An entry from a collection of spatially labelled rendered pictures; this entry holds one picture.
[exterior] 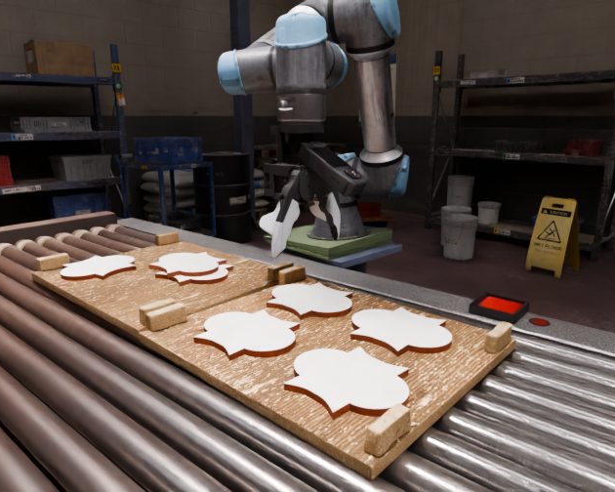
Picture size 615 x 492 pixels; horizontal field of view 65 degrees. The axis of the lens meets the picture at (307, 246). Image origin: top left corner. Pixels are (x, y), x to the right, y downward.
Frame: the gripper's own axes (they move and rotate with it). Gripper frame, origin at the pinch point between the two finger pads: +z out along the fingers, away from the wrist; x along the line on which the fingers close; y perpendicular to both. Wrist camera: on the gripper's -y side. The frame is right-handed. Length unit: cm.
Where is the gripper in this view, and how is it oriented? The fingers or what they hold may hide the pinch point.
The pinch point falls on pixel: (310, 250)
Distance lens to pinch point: 78.5
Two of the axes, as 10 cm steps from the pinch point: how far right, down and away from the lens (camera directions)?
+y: -7.4, -1.7, 6.5
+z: 0.0, 9.7, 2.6
